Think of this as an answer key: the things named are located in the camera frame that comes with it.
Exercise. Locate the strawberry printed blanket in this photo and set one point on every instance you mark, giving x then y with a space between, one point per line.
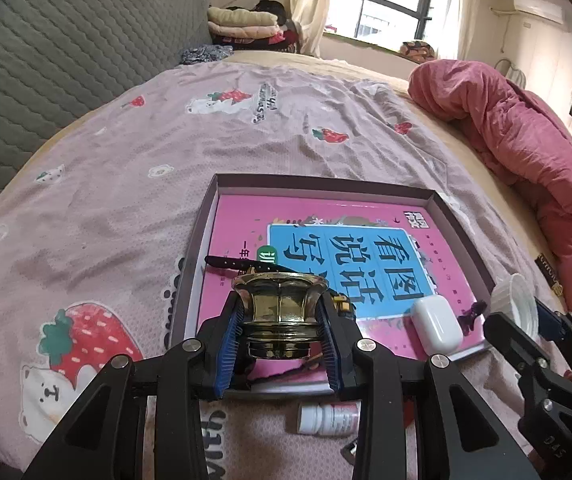
116 185

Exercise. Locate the stack of folded clothes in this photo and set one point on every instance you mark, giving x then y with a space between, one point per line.
246 20

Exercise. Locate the white air conditioner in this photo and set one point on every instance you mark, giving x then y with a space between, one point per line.
538 7

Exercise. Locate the gold metal bottle cap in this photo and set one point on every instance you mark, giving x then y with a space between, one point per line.
281 310

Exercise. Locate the patterned bag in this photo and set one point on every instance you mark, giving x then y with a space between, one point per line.
418 50

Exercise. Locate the pink quilt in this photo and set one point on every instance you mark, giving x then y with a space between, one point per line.
515 125

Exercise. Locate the dark framed window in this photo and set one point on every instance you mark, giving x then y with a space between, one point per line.
385 5

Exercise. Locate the pink and blue book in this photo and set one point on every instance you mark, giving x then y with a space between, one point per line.
246 220

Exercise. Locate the white plastic jar lid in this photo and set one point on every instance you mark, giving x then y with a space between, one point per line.
515 300

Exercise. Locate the grey quilted headboard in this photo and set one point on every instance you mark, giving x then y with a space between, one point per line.
66 60

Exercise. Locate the cream curtain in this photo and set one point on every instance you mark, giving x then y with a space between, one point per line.
311 0
460 5

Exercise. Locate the beige bed sheet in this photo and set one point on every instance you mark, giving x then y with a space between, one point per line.
365 67

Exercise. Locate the white earbuds case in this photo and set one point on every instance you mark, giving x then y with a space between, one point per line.
435 322

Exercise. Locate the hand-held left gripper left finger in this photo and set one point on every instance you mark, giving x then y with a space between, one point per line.
228 345

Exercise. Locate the white pill bottle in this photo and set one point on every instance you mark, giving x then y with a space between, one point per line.
328 419

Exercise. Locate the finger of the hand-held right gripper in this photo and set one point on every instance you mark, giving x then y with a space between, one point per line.
548 317
505 332

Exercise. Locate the dark hair clip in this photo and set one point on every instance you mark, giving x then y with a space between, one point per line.
471 317

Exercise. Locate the black and yellow wristwatch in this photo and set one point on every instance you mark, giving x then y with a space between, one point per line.
231 261

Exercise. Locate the dark patterned cloth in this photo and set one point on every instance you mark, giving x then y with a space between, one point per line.
206 54

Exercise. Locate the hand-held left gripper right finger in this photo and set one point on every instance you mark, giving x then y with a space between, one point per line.
328 345

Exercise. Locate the dark box with gold label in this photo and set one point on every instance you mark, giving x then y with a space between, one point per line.
548 270

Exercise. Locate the shallow grey cardboard box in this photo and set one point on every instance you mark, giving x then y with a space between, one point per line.
326 182

